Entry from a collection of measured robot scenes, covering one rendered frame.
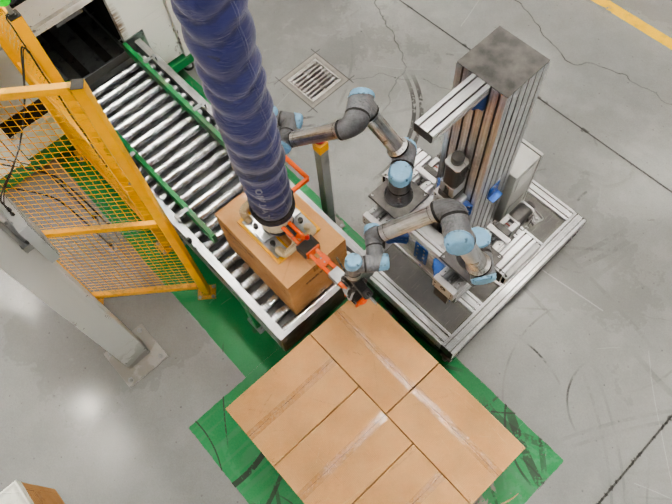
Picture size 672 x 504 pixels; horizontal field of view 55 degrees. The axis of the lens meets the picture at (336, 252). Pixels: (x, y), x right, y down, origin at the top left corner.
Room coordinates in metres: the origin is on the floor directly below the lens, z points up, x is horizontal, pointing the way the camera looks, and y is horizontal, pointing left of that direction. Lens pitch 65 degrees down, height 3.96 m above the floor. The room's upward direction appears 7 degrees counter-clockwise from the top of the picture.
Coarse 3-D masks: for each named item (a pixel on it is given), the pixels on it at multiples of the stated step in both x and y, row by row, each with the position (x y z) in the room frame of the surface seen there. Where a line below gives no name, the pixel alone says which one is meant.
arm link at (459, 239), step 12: (444, 216) 1.20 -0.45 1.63; (456, 216) 1.18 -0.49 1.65; (468, 216) 1.19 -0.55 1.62; (444, 228) 1.15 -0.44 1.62; (456, 228) 1.13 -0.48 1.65; (468, 228) 1.13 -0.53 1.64; (444, 240) 1.10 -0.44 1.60; (456, 240) 1.08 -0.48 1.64; (468, 240) 1.07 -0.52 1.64; (456, 252) 1.06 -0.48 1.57; (468, 252) 1.06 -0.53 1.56; (480, 252) 1.12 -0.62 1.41; (468, 264) 1.09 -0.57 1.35; (480, 264) 1.09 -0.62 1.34; (492, 264) 1.12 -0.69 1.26; (480, 276) 1.07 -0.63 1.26; (492, 276) 1.06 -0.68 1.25
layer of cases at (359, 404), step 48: (336, 336) 1.10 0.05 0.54; (384, 336) 1.07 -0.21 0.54; (288, 384) 0.86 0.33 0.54; (336, 384) 0.83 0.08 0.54; (384, 384) 0.81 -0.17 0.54; (432, 384) 0.78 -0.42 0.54; (288, 432) 0.62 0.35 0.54; (336, 432) 0.59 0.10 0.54; (384, 432) 0.56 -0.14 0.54; (432, 432) 0.53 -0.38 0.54; (480, 432) 0.50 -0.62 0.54; (288, 480) 0.38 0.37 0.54; (336, 480) 0.35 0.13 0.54; (384, 480) 0.33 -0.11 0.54; (432, 480) 0.30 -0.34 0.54; (480, 480) 0.28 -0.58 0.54
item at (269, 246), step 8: (240, 224) 1.63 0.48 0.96; (248, 224) 1.62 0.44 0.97; (256, 224) 1.60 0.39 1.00; (248, 232) 1.58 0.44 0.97; (256, 240) 1.53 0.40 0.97; (272, 240) 1.50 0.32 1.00; (280, 240) 1.51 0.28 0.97; (264, 248) 1.48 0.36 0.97; (272, 248) 1.47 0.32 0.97; (272, 256) 1.43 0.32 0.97
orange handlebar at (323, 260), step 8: (288, 160) 1.91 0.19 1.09; (296, 168) 1.85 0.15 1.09; (304, 176) 1.80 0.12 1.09; (304, 184) 1.76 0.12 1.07; (288, 224) 1.54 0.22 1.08; (288, 232) 1.49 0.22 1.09; (296, 232) 1.49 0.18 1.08; (296, 240) 1.44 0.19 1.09; (312, 256) 1.34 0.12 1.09; (320, 256) 1.33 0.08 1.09; (320, 264) 1.29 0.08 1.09; (328, 272) 1.25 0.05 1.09; (344, 288) 1.16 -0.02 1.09; (360, 304) 1.07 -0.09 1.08
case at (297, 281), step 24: (216, 216) 1.71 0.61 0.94; (240, 216) 1.69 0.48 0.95; (312, 216) 1.64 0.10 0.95; (240, 240) 1.55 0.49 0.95; (288, 240) 1.51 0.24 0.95; (336, 240) 1.48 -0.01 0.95; (264, 264) 1.39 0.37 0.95; (288, 264) 1.38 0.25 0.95; (312, 264) 1.36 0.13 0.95; (336, 264) 1.43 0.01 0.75; (288, 288) 1.25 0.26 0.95; (312, 288) 1.33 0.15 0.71
